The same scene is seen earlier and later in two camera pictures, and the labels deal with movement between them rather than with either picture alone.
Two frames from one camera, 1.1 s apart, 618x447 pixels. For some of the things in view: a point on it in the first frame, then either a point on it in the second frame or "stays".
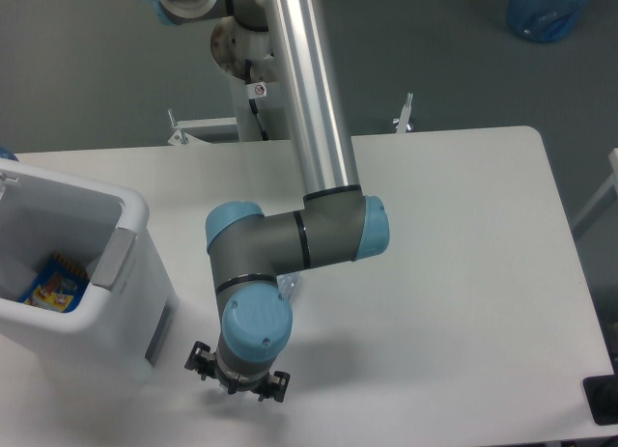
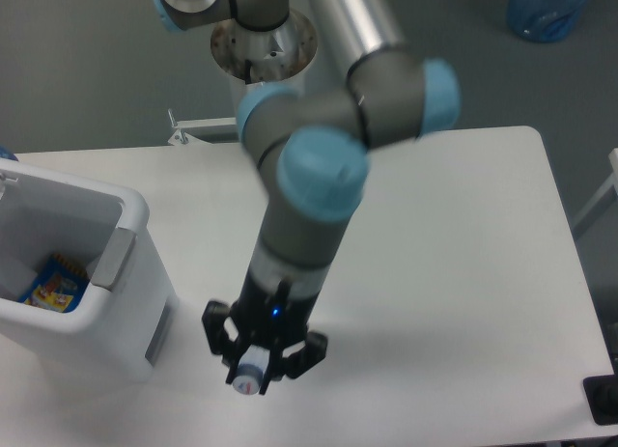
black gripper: x=277 y=388 -> x=269 y=316
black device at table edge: x=602 y=393 stays
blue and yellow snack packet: x=58 y=285 stays
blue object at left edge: x=7 y=153 stays
